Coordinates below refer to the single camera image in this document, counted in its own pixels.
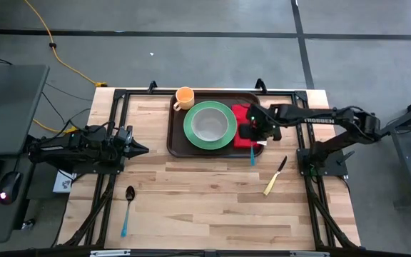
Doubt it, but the green plate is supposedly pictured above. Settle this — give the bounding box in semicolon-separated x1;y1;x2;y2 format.
183;101;238;151

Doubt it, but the dark brown plastic tray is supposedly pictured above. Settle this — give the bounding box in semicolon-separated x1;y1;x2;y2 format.
166;91;265;158

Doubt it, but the red cloth napkin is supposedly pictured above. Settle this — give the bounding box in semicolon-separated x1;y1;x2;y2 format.
231;103;263;149

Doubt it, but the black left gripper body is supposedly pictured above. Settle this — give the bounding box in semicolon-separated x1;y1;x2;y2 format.
109;124;135;162

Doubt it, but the black computer mouse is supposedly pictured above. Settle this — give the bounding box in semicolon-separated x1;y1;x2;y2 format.
0;171;23;206

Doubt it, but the orange cup with handle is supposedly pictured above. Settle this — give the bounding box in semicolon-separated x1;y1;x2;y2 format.
172;86;196;112

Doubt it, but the black knife cream handle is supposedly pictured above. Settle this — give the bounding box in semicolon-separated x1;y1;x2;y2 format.
262;156;288;196

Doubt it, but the yellow extension cable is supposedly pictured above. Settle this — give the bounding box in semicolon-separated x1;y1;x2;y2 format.
23;0;108;133

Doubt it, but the dark grey desk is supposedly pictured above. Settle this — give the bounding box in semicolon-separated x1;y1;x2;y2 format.
0;64;51;244

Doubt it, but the silver metal bracket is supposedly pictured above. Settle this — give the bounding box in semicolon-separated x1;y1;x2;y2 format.
90;249;131;257
290;251;330;257

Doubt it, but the black metal table frame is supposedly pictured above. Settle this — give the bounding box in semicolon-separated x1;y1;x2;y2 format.
57;87;362;251

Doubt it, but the black spoon blue handle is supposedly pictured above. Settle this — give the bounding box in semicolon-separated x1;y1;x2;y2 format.
120;185;136;238

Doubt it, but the white printed box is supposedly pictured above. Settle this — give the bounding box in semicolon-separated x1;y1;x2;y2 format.
52;169;77;194

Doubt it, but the grey bowl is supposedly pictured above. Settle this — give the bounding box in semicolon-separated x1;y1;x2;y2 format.
191;107;230;143

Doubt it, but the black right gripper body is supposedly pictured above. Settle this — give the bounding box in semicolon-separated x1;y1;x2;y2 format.
238;103;284;143

